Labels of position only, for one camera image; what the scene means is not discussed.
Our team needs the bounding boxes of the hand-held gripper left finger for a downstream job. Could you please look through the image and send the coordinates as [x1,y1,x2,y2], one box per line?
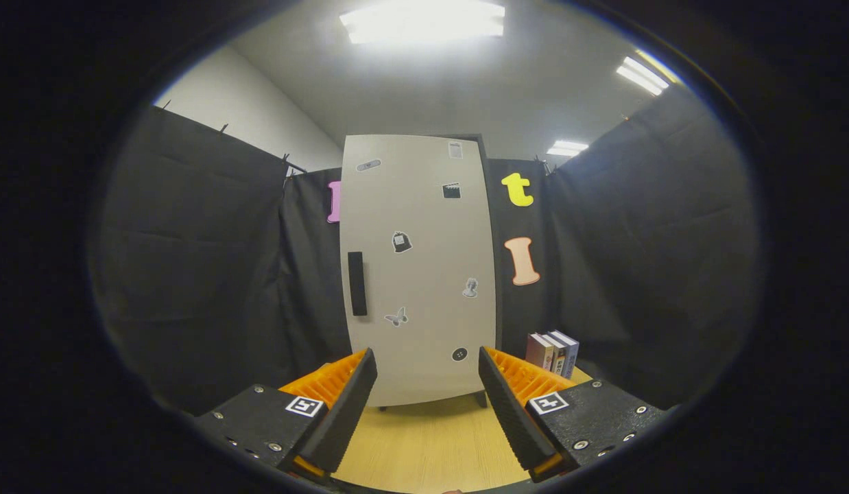
[195,348,379,481]

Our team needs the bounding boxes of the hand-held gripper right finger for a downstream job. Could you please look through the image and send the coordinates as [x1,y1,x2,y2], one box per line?
[478,346,674,483]

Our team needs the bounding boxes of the light grey cabinet door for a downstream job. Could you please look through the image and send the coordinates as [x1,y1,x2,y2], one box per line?
[339,134,497,408]

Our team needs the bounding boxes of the black door handle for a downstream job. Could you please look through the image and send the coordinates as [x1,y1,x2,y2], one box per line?
[347,251,368,317]

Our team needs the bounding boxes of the dark grey cabinet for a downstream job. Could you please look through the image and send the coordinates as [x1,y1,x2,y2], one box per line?
[459,132,504,409]

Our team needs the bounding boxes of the white cover book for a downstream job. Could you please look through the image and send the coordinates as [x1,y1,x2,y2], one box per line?
[541,333,568,375]

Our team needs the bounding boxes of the black backdrop cloth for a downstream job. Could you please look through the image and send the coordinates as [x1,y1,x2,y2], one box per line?
[88,82,765,416]

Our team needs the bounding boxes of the long ceiling light panel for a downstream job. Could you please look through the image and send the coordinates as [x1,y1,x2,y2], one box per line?
[615,55,671,97]

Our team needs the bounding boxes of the large ceiling light panel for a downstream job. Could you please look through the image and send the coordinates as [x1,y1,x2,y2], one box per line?
[339,0,506,45]

